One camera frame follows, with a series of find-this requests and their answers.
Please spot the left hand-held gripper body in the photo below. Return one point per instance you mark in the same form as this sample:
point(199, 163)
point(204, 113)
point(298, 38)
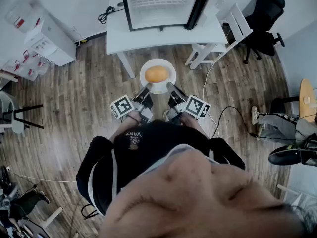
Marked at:
point(121, 106)

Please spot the black office chair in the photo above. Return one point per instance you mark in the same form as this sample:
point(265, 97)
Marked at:
point(265, 14)

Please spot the white round plate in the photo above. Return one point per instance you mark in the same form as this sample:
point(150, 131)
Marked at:
point(158, 87)

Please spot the person's left forearm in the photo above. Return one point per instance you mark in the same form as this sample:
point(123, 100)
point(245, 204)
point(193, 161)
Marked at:
point(123, 128)

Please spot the large clear plastic bin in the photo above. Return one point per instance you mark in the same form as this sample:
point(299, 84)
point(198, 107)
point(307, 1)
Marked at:
point(24, 11)

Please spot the round wooden table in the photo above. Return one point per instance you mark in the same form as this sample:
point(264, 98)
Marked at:
point(307, 100)

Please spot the person's black t-shirt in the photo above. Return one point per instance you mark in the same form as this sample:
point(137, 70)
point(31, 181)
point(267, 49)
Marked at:
point(153, 142)

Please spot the black round table base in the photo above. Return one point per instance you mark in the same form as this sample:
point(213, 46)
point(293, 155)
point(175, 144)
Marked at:
point(280, 104)

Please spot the person's white shoe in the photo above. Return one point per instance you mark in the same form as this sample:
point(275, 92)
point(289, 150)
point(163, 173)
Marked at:
point(168, 115)

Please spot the orange round food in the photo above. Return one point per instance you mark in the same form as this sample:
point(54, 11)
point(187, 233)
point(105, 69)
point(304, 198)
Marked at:
point(156, 74)

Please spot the person's right forearm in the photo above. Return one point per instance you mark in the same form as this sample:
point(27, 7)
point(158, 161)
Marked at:
point(194, 125)

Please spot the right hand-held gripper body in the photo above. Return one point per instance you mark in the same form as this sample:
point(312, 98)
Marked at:
point(196, 106)

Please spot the white table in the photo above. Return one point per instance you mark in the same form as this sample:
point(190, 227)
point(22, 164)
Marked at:
point(161, 38)

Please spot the clear bins with red latches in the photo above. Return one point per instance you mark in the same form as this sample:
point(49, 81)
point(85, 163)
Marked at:
point(24, 68)

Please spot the white wooden chair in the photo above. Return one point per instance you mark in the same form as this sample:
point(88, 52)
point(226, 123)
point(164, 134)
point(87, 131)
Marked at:
point(237, 23)

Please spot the white boxes stack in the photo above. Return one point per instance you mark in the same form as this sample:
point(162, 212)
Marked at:
point(54, 41)

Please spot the white chair with black legs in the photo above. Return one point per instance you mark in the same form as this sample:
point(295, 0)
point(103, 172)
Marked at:
point(17, 123)

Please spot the wooden table leg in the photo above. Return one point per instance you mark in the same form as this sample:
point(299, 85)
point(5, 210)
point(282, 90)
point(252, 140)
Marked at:
point(52, 217)

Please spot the person's face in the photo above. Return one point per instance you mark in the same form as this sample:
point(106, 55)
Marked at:
point(198, 202)

